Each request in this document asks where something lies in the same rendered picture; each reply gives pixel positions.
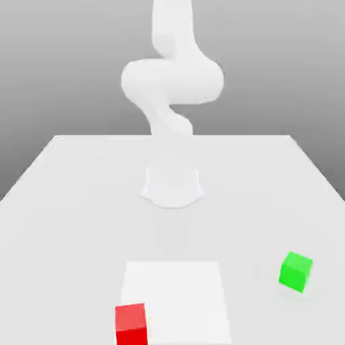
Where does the small green cube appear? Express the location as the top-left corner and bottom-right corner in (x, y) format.
(278, 251), (314, 294)

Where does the small red cube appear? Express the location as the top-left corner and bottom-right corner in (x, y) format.
(114, 303), (149, 345)

